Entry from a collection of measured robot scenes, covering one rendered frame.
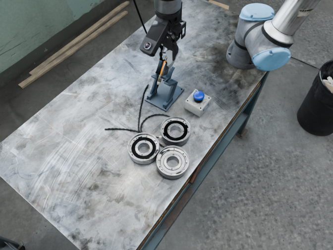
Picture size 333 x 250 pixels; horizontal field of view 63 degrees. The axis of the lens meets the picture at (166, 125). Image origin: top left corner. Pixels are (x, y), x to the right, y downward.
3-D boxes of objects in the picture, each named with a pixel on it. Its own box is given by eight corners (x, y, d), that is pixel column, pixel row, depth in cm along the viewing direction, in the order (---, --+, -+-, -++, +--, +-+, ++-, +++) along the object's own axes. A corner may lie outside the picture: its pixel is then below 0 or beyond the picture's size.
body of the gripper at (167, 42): (186, 37, 87) (188, 3, 77) (171, 53, 83) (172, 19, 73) (166, 29, 90) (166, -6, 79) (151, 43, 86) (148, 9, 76)
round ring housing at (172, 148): (194, 172, 88) (194, 167, 85) (164, 185, 86) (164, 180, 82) (180, 146, 93) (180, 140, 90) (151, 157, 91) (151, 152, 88)
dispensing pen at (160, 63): (148, 94, 96) (162, 49, 89) (154, 93, 100) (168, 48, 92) (153, 97, 95) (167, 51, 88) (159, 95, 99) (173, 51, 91)
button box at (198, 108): (200, 117, 100) (201, 109, 96) (184, 108, 102) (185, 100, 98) (211, 103, 103) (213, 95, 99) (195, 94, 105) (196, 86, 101)
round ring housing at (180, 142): (183, 118, 99) (183, 112, 96) (195, 142, 94) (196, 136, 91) (156, 127, 97) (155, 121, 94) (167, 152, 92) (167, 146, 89)
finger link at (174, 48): (179, 59, 87) (177, 36, 80) (177, 62, 87) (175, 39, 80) (167, 55, 89) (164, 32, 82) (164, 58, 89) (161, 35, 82)
